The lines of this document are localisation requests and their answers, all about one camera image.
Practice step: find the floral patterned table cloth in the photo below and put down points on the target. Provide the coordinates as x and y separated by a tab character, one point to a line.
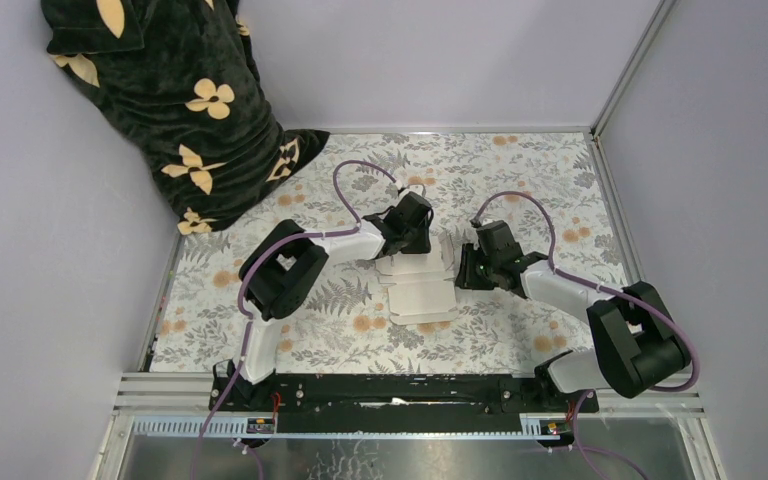
544	185

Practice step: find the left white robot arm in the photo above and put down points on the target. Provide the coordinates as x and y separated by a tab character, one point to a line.
278	276

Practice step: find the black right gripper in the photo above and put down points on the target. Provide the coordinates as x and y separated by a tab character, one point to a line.
466	278

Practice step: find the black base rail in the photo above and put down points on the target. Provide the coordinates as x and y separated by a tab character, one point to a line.
311	392

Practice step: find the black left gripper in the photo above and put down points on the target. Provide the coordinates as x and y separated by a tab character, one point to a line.
421	246

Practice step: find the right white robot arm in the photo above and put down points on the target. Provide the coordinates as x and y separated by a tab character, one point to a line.
634	347

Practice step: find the black floral plush blanket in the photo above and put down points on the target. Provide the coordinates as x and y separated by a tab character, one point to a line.
178	79

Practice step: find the white cardboard paper box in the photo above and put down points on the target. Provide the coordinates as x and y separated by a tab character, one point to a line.
420	288

